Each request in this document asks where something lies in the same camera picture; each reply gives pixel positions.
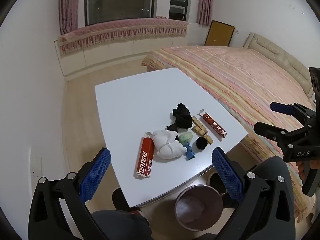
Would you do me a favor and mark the yellow board with dark frame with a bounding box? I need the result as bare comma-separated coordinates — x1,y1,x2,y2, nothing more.
204,20,236,47

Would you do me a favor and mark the beige padded headboard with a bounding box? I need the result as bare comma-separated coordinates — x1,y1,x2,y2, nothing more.
243,32,316,98

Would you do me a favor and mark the round brown trash bin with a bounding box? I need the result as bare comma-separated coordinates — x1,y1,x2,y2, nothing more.
174,184,224,231

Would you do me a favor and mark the black pompom ball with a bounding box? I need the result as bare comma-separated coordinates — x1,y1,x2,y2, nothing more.
195,136,208,151

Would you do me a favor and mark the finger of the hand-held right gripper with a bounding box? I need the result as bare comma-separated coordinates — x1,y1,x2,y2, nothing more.
270,101,317,126
253,122,313,146

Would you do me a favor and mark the white window seat cabinet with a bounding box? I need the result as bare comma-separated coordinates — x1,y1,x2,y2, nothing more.
54,34,188,82

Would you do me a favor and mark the pink curtain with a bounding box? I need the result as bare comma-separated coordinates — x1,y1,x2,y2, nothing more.
58,0,79,36
196,0,214,26

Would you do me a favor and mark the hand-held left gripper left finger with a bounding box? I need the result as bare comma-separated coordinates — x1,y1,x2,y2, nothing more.
28,147,112,240

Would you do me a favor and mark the person's left leg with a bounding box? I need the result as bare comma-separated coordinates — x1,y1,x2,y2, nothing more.
91,209,153,240

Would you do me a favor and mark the person's right hand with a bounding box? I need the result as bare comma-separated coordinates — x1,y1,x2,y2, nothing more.
296,159,320,180

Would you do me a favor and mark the white cloth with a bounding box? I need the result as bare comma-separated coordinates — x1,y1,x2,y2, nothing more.
151,129,188,160

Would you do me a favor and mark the white plastic bin liner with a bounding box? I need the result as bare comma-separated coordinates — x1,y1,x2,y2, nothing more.
176,194,208,221

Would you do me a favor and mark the green fluffy ball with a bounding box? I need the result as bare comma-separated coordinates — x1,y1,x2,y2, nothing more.
179,133,194,146

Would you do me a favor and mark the person's left shoe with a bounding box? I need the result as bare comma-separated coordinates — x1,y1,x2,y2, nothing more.
112,188,142,214

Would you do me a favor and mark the black cloth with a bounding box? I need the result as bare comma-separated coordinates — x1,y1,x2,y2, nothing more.
172,103,193,129

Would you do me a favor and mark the small red cardboard box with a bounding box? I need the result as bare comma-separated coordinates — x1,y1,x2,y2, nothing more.
198,109,228,139

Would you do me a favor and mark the striped pink bed blanket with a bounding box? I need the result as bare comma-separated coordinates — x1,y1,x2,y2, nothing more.
142,45,316,222

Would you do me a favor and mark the pink fringed window seat cover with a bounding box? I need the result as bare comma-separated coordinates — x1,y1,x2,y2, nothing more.
57,17,189,56

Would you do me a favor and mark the large red cardboard box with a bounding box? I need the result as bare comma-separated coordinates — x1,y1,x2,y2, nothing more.
135,136,154,180

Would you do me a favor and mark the row of tan wooden blocks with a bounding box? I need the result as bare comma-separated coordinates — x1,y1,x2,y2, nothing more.
191,116,214,145

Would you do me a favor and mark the large dark window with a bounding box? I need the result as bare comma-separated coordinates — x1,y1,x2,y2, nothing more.
84,0,158,27

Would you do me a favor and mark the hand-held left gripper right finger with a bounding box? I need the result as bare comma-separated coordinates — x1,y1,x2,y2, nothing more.
212,147,297,240

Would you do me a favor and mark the white wall outlet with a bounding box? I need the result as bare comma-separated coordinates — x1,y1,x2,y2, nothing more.
29,149,43,179

